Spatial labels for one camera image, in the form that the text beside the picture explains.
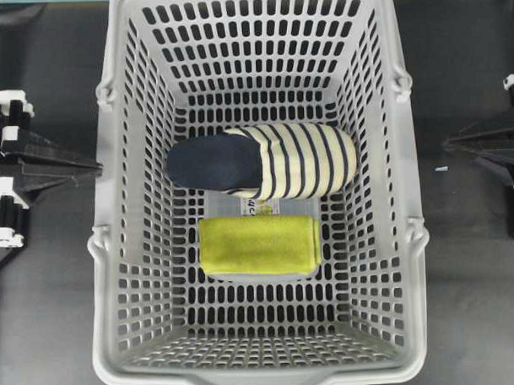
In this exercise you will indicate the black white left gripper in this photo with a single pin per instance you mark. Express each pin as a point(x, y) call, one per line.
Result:
point(45, 164)

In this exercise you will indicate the navy striped cream slipper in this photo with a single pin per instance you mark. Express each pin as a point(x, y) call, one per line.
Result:
point(274, 161)

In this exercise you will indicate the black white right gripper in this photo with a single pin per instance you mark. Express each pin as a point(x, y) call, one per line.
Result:
point(489, 141)

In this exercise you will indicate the grey plastic shopping basket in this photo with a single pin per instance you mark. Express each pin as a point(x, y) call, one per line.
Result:
point(177, 69)

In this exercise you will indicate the clear plastic package with label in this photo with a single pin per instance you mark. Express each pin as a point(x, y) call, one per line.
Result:
point(219, 205)

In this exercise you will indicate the yellow-green folded cloth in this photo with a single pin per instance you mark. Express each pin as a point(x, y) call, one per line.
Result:
point(260, 246)

